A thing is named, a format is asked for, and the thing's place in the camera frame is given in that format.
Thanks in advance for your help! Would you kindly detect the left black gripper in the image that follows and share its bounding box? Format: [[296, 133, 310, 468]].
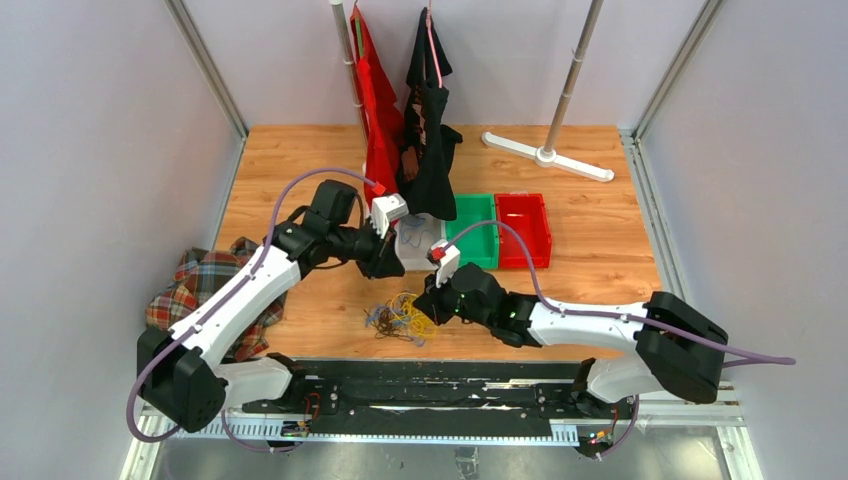
[[330, 216, 406, 280]]

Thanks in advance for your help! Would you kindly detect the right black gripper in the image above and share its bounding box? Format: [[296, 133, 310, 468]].
[[414, 266, 493, 328]]

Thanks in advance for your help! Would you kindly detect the yellow cable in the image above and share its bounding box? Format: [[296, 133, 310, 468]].
[[389, 292, 440, 343]]

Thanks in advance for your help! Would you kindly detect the blue cable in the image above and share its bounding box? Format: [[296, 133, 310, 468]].
[[364, 303, 425, 348]]

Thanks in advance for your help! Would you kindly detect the brown cable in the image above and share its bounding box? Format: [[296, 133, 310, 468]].
[[368, 311, 415, 343]]

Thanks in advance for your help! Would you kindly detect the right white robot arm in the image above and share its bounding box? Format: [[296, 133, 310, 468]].
[[413, 264, 728, 417]]

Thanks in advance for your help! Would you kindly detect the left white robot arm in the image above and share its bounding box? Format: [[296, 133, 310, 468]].
[[131, 180, 408, 433]]

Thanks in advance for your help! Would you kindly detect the white plastic bin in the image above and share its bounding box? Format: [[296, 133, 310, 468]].
[[395, 213, 445, 272]]

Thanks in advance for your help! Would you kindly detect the green plastic bin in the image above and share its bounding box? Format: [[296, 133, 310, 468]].
[[445, 193, 501, 272]]

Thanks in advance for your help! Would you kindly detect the black hanging garment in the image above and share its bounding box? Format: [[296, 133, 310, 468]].
[[396, 7, 463, 221]]

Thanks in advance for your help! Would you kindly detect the red plastic bin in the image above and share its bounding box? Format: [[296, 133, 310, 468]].
[[494, 193, 552, 269]]

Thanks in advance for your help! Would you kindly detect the red hanging shirt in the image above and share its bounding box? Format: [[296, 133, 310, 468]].
[[350, 4, 404, 206]]

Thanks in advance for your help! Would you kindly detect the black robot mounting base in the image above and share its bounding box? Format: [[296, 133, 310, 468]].
[[243, 360, 633, 439]]

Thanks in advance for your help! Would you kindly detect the white rack base foot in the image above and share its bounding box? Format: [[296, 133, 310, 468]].
[[481, 132, 615, 183]]

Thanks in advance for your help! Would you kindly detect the plaid flannel shirt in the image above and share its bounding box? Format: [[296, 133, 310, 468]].
[[145, 237, 286, 362]]

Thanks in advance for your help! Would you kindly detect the green clothes hanger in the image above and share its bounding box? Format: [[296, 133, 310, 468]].
[[352, 15, 365, 60]]

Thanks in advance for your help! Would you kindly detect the pink clothes hanger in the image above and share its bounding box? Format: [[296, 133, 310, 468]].
[[425, 1, 444, 89]]

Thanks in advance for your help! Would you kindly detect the left metal rack pole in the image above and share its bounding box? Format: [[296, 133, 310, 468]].
[[329, 0, 367, 139]]

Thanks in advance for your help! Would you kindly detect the metal rack pole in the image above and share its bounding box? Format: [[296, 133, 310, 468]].
[[542, 0, 604, 158], [329, 0, 367, 139]]

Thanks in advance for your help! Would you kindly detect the right metal rack pole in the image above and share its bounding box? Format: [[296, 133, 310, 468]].
[[542, 0, 604, 158]]

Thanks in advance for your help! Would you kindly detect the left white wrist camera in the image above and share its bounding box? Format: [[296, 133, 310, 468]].
[[370, 194, 409, 239]]

